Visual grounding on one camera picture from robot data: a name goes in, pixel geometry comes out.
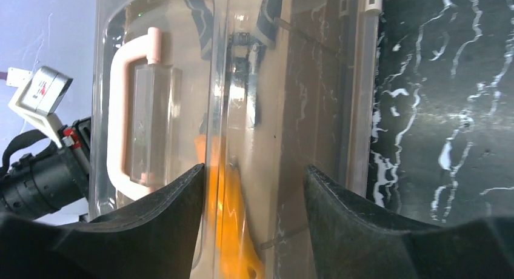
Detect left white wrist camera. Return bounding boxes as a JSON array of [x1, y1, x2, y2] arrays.
[[8, 66, 73, 148]]

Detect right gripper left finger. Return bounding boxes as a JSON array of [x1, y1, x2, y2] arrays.
[[1, 164, 205, 278]]

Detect orange handle pliers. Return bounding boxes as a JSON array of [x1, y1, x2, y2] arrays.
[[182, 0, 284, 279]]

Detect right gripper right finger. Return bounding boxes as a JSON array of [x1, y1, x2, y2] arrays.
[[304, 165, 513, 278]]

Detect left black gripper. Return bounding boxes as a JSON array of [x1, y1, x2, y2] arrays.
[[1, 118, 92, 220]]

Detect black marble pattern mat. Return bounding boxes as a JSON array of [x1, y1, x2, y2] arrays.
[[367, 0, 513, 226]]

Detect beige plastic tool box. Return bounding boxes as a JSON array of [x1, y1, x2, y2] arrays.
[[89, 0, 382, 278]]

